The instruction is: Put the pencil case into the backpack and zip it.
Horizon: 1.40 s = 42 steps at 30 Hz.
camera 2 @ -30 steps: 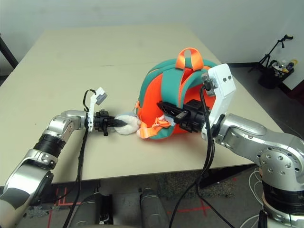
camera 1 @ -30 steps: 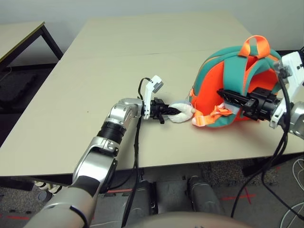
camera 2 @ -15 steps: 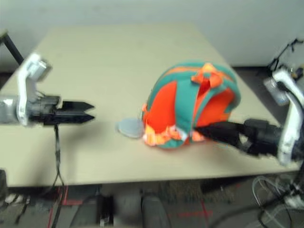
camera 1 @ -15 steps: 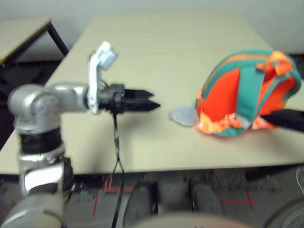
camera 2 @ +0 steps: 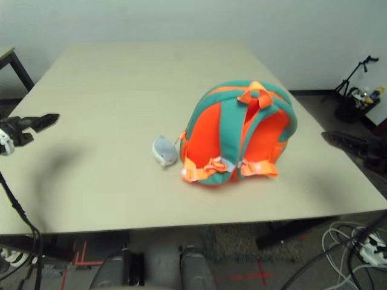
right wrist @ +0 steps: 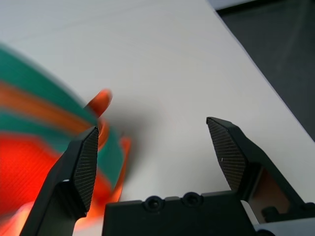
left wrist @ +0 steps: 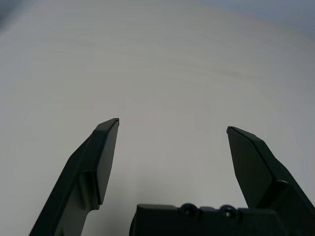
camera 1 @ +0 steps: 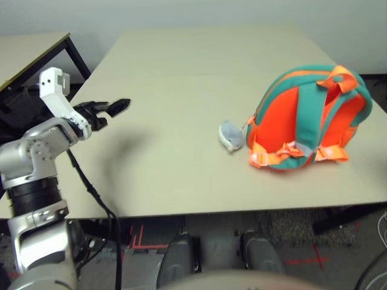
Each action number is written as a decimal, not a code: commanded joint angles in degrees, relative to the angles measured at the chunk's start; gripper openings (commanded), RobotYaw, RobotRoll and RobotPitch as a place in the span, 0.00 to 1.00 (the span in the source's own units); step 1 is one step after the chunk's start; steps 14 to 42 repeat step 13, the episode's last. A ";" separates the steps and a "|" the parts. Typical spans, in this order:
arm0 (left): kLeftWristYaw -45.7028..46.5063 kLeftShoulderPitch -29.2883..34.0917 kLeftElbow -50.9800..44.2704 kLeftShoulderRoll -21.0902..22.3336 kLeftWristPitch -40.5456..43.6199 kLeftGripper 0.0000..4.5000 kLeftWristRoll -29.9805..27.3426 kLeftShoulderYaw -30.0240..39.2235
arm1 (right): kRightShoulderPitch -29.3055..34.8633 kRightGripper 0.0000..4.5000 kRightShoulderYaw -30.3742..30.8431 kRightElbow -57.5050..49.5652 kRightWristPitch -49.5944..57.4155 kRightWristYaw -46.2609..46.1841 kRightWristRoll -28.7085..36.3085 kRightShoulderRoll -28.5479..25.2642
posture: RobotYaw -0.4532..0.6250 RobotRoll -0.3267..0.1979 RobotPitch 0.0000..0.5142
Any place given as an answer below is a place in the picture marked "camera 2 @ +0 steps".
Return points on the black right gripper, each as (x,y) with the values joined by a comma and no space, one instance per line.
(376,154)

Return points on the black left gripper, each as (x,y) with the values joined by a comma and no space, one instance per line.
(19,130)

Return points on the grey white plush shark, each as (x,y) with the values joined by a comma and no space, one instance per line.
(163,151)

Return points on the orange teal backpack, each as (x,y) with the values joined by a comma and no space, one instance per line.
(211,133)

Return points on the black bin with bottles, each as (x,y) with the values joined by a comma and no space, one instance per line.
(347,110)

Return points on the black tripod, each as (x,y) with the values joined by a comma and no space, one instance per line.
(344,85)

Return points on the white power strip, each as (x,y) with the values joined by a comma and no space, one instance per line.
(375,244)

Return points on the black table foot bar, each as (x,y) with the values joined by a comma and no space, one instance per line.
(30,243)

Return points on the red tape lines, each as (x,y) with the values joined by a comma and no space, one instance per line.
(81,263)

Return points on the dark speckled floor mat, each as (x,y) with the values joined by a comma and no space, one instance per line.
(236,241)

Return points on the red tape cross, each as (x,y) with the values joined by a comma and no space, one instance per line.
(262,275)

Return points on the dark grey robot left leg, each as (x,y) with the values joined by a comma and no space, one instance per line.
(112,272)

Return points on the dark grey robot leg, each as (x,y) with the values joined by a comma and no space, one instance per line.
(112,272)
(196,272)

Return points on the dark grey robot right leg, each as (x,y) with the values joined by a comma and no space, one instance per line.
(196,272)

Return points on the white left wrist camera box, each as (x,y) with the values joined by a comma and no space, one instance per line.
(6,145)

